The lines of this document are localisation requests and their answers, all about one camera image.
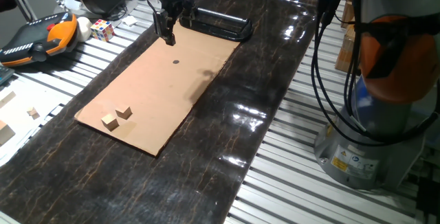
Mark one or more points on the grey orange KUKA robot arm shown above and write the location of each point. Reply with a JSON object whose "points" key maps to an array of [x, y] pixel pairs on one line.
{"points": [[385, 121]]}

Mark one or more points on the large wooden block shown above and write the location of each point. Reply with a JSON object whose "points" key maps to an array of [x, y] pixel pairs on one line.
{"points": [[6, 134]]}

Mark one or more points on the black plastic tray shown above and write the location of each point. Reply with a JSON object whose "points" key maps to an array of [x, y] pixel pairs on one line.
{"points": [[237, 31]]}

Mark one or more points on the Rubik's cube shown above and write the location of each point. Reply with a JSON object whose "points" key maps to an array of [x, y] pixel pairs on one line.
{"points": [[102, 30]]}

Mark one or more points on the brown cardboard sheet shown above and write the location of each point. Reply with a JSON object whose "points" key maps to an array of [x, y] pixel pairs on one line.
{"points": [[161, 90]]}

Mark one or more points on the white ball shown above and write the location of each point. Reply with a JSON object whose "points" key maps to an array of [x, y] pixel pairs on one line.
{"points": [[84, 28]]}

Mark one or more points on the orange black teach pendant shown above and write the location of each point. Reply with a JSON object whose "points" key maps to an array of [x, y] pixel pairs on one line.
{"points": [[38, 38]]}

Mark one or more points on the dark marble pattern mat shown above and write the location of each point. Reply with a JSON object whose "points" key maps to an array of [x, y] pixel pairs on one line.
{"points": [[206, 165]]}

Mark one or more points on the tiny wooden cube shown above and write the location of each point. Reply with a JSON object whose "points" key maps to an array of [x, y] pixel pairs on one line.
{"points": [[33, 112]]}

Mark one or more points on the brown taped cardboard box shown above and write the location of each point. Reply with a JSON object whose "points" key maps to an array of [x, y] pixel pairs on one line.
{"points": [[345, 45]]}

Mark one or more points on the black keyboard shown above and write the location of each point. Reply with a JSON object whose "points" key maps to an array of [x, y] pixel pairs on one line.
{"points": [[5, 74]]}

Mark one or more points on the white paper sheet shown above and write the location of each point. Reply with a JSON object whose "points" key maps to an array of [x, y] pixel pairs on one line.
{"points": [[34, 138]]}

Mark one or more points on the thin wooden plank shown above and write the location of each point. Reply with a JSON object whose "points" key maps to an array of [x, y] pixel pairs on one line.
{"points": [[7, 99]]}

